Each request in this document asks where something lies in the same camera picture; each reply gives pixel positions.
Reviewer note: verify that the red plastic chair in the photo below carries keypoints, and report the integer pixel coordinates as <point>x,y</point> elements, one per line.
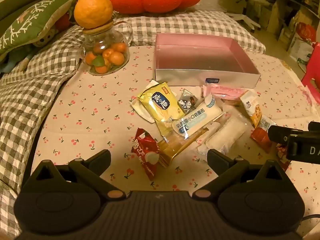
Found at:
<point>312,70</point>

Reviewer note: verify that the pink cardboard box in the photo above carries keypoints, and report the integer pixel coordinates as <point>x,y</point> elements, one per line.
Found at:
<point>200,77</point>

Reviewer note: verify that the white blue bread packet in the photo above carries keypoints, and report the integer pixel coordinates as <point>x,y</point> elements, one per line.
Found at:
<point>197,120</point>

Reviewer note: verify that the large orange citrus fruit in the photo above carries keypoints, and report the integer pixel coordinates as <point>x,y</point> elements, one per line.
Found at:
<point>93,8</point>

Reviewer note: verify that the gold wafer packet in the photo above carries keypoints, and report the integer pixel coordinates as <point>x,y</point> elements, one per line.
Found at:
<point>170,152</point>

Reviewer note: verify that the yellow snack packet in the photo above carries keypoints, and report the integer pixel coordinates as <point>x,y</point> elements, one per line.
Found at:
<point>160,102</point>

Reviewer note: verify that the red orange snack packet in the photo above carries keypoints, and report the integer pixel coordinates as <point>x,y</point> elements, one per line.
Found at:
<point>261,140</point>

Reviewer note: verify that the pink snack packet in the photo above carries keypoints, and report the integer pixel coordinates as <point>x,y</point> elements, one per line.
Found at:
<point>222,91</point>

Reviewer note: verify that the red white shopping bag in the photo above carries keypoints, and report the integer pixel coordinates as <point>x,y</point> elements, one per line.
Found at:
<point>302,40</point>

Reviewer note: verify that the orange white cookie packet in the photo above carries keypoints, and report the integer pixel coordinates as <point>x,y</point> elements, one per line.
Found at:
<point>251,107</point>

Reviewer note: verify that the grey checkered pillow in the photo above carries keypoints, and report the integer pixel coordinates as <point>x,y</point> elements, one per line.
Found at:
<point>190,23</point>

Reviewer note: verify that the cluster of small tangerines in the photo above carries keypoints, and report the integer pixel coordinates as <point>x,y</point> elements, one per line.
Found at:
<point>112,55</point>

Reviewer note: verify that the clear white bread packet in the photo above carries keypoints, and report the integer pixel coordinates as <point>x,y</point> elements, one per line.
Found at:
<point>225,135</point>

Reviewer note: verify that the white packet red label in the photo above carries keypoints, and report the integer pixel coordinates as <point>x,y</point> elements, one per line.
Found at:
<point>138,110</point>

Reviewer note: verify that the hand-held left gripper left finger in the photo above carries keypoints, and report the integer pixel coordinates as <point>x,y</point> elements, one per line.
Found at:
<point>101,160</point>

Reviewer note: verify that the green embroidered pillow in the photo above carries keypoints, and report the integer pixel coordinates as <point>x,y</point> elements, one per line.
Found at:
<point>30,25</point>

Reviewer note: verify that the shelf with cardboard boxes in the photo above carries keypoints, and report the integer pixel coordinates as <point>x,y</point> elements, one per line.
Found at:
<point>287,0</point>

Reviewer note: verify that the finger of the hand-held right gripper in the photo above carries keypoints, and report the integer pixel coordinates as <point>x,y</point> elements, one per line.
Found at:
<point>315,126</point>
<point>278,133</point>

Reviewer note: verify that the small plush toy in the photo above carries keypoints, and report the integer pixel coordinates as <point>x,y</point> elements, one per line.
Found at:
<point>45,38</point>

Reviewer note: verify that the small red plush fruit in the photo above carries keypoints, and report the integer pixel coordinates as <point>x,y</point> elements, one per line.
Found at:
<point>62,22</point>

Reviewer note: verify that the white office chair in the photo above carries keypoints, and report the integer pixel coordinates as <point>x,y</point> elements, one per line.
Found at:
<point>240,5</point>

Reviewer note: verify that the cherry print tablecloth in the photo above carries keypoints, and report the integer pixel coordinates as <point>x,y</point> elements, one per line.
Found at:
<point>95,120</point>

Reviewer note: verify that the wooden jar lid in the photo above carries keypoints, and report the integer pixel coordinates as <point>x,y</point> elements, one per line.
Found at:
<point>100,28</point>

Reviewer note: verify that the dark green cushion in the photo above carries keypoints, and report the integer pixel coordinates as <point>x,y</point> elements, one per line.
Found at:
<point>17,3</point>

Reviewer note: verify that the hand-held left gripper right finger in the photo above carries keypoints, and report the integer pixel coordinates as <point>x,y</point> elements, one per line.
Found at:
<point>216,160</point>

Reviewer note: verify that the grey checkered blanket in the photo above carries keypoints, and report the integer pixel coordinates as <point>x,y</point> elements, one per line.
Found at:
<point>27,87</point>

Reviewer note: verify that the silver triangle-pattern packet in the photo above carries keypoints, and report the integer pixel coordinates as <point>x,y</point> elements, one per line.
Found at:
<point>187,102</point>

